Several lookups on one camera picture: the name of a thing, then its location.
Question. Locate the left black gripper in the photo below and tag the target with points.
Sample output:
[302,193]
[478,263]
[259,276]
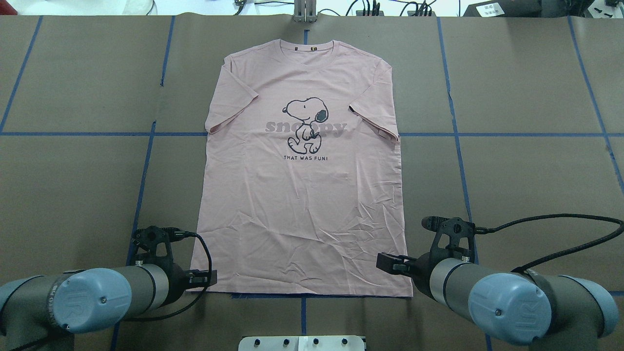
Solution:
[176,283]

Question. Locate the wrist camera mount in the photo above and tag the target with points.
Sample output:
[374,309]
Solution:
[152,245]
[454,238]

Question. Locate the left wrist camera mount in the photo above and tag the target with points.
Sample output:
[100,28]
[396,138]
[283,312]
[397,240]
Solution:
[152,245]

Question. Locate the white camera pole with base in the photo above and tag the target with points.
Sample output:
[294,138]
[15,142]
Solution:
[303,343]

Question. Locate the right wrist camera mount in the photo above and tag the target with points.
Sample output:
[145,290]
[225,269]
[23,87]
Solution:
[454,238]

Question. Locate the black power adapter box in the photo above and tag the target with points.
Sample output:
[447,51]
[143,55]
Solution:
[504,8]

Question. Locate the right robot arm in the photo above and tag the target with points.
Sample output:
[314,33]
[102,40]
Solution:
[542,312]

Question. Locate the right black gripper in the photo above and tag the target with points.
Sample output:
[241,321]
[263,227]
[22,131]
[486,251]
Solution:
[421,276]

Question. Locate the pink Snoopy t-shirt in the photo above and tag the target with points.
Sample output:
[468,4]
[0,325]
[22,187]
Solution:
[303,180]

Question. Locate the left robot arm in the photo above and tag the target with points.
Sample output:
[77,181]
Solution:
[45,312]

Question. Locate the aluminium frame post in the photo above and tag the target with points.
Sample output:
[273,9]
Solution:
[305,11]

